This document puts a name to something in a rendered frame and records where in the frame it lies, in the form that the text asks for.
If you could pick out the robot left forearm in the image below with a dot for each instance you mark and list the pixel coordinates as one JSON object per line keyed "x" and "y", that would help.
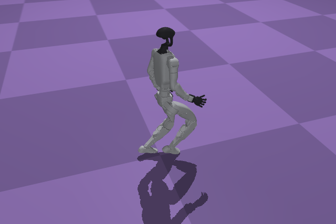
{"x": 154, "y": 83}

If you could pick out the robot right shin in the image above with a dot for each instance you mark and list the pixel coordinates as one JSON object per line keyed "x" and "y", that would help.
{"x": 183, "y": 133}

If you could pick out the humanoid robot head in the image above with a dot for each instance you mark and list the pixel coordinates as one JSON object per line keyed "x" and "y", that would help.
{"x": 165, "y": 33}

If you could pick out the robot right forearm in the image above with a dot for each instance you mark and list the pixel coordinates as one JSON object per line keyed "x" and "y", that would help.
{"x": 181, "y": 93}

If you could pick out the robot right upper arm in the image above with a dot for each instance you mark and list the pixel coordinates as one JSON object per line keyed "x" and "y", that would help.
{"x": 173, "y": 64}

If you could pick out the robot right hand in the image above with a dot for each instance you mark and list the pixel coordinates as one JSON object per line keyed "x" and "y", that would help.
{"x": 198, "y": 100}

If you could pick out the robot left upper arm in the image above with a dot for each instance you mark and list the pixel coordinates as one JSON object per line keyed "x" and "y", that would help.
{"x": 150, "y": 69}

